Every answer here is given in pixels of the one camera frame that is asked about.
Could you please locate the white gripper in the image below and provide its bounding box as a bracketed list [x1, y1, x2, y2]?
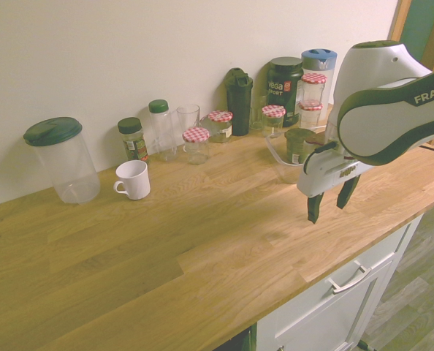
[296, 141, 372, 224]

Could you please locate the clear rectangular plastic container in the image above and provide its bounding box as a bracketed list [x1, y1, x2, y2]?
[265, 127, 337, 185]

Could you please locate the reddish brown round lid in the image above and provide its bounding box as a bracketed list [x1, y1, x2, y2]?
[303, 132, 327, 148]

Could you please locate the empty jar red checkered lid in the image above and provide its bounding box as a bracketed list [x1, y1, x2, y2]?
[181, 127, 210, 165]
[300, 72, 328, 105]
[297, 101, 324, 129]
[261, 105, 286, 139]

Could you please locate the white kitchen cabinet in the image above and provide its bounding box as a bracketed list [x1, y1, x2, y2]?
[256, 214, 425, 351]

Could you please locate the black Vega Sport tub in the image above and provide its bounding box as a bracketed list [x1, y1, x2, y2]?
[266, 56, 305, 127]

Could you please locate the black shaker bottle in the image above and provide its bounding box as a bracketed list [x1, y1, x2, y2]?
[224, 67, 254, 137]

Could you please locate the green-filled jar red checkered lid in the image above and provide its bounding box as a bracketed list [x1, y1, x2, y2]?
[207, 110, 234, 144]

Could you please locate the clear pitcher with blue lid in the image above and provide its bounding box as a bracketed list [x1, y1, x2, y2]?
[300, 48, 338, 121]

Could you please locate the clear lidless glass jar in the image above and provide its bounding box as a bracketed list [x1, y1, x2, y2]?
[198, 114, 218, 142]

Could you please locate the clear drinking glass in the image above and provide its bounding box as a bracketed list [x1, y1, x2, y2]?
[176, 104, 202, 135]

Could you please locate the clear bottle with green cap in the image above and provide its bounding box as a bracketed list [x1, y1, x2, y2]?
[148, 99, 178, 162]

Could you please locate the white ceramic mug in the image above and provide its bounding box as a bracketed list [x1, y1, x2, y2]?
[113, 159, 151, 201]

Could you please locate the dark-lidded spice jar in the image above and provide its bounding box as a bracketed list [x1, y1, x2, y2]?
[117, 116, 151, 165]

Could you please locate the large clear green-lidded canister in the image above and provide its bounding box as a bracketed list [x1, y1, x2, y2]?
[22, 116, 102, 205]

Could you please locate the silver drawer handle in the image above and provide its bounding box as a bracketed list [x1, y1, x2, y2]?
[328, 263, 372, 295]

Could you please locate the wooden door frame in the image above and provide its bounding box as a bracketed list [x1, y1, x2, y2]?
[387, 0, 434, 147]

